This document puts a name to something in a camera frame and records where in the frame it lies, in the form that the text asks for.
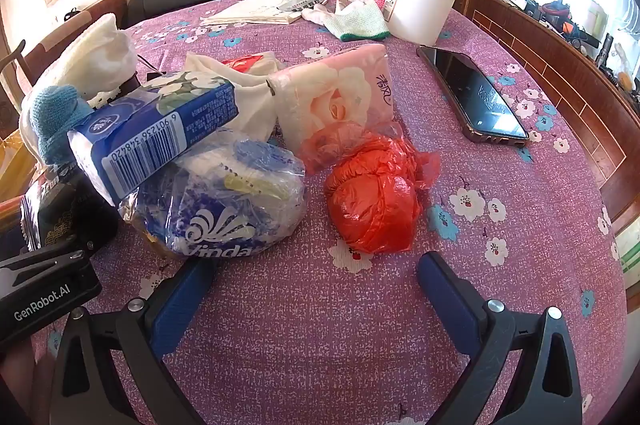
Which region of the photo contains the white paper booklet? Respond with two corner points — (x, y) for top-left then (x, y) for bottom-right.
(200, 0), (306, 26)

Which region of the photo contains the white plastic bag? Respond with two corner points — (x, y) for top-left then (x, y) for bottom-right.
(182, 51), (286, 141)

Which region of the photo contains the white plastic jar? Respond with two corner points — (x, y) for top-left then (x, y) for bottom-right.
(384, 0), (460, 47)

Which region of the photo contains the yellow box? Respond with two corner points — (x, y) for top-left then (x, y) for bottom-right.
(0, 128), (38, 218)

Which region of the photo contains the wooden chair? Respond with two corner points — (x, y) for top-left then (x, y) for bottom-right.
(0, 0), (128, 116)

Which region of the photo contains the green and white bag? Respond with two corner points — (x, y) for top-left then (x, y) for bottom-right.
(611, 217), (640, 291)

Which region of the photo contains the white glove with green trim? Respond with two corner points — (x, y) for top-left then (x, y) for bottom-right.
(322, 0), (391, 42)

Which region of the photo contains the purple floral tablecloth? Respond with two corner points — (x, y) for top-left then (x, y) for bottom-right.
(30, 0), (631, 425)

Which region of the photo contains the black snack packet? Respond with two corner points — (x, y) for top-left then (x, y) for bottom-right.
(20, 165), (121, 253)

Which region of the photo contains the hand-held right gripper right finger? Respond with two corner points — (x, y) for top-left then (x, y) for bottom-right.
(417, 251), (583, 425)

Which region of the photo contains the blue knit cloth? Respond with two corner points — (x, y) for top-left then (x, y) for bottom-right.
(29, 85), (93, 165)

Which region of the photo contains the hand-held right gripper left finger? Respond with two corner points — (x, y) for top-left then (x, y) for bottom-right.
(50, 255), (218, 425)

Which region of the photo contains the clear bag of blue tissues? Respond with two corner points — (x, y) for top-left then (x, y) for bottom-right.
(118, 128), (307, 260)

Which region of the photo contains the white knitted cloth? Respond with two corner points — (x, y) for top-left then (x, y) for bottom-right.
(20, 12), (138, 141)

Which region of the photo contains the pink rose tissue pack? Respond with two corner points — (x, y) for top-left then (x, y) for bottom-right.
(267, 42), (393, 156)

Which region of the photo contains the person's left forearm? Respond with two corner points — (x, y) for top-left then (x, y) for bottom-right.
(0, 340), (56, 425)

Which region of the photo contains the black flashlight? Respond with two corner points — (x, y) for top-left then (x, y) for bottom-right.
(595, 34), (615, 68)

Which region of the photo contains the red plastic bag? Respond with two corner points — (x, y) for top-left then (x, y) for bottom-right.
(299, 121), (442, 255)

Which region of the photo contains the row of windowsill clutter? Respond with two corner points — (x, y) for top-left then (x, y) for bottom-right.
(507, 0), (640, 106)

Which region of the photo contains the white pack with red label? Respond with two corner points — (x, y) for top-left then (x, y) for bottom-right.
(222, 55), (261, 71)

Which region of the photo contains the blue tissue box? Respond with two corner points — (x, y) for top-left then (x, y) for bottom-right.
(67, 72), (238, 208)

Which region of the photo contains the black smartphone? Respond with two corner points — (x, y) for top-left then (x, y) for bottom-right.
(416, 45), (531, 149)

